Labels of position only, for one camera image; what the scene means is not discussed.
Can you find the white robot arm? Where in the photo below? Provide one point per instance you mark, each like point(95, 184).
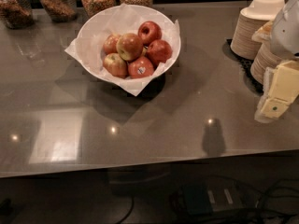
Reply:
point(284, 37)

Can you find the white bowl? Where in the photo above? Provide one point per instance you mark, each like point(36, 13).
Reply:
point(93, 31)

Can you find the black power box under table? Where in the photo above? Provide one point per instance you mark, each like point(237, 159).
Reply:
point(211, 198)

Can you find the yellow-red apple front left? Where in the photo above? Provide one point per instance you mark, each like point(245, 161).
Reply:
point(115, 65)

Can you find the red apple left back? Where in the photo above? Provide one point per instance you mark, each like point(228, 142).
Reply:
point(110, 43)

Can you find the red-yellow apple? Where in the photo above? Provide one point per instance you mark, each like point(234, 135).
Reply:
point(129, 46)

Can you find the stack of paper bowls back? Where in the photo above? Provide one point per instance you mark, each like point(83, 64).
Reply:
point(250, 19)

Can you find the red apple with sticker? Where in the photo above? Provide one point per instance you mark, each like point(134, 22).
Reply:
point(141, 67)

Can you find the white paper liner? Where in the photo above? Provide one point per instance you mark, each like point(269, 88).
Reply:
point(93, 52)

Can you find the glass jar granola with label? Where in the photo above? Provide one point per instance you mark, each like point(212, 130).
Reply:
point(60, 10)

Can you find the red apple right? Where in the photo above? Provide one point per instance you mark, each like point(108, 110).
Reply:
point(159, 51)

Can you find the glass jar dark granola left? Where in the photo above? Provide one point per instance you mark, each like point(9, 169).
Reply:
point(16, 14)

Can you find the black tray mat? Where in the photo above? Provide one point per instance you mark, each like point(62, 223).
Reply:
point(249, 80)

